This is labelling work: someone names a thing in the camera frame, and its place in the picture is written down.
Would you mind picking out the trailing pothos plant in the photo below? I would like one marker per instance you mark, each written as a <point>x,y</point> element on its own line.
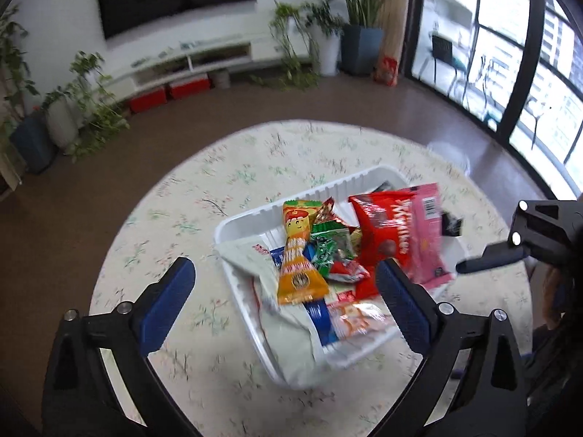
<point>98,109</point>

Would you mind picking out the white television console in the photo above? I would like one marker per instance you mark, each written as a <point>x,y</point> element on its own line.
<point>218,54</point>

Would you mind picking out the orange yellow noodle snack packet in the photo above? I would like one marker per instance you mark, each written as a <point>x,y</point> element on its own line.
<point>298,259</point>

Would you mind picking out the small grey pot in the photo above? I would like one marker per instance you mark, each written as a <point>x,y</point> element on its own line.
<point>220,79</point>

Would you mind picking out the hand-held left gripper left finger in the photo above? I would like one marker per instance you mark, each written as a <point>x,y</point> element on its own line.
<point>166,305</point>

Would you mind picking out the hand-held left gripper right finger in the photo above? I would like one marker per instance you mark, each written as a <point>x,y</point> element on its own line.
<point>405,309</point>

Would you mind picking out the black snack packet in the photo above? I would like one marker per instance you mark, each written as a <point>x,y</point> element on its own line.
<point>451,225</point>

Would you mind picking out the black framed glass door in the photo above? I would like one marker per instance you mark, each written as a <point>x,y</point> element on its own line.
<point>533,32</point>

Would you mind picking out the plant in white ribbed pot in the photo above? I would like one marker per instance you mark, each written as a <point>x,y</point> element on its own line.
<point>61,123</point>

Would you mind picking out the trailing plant on console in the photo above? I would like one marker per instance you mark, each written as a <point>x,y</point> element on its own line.
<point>287,45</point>

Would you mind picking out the red bag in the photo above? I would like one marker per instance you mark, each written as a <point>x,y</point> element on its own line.
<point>387,72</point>

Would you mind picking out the white orange printed snack packet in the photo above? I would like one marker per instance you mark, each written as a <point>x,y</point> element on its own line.
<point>355,318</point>

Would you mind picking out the plant in tall white pot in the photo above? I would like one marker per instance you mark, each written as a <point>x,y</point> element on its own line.
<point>329,52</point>

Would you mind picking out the dark balcony chair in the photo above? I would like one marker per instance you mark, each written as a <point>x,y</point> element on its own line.
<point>444,54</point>

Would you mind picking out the person's dark clothing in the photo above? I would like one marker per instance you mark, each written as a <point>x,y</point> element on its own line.
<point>555,373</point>

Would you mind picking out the dark blue cake packet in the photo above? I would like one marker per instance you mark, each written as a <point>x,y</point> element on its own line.
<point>322,323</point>

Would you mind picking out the small red snack packet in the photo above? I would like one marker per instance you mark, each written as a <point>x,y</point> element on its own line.
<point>348,272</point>

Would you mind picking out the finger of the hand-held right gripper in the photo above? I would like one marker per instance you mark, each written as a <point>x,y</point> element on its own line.
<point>487,257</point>

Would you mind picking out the large-leaf plant in blue-grey pot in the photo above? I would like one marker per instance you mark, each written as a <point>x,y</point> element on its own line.
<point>362,50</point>

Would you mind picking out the white plastic tray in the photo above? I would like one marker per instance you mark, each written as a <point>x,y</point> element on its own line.
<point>255,227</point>

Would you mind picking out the potted tree in blue-grey pot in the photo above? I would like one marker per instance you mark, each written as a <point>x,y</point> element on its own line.
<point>32,145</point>

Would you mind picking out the white pouch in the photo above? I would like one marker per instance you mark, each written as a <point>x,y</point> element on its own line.
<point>282,337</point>

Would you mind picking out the tan bamboo screen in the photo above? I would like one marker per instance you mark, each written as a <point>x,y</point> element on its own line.
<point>394,9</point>

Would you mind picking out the green snack packet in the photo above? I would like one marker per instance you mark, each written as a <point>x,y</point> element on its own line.
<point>332,246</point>

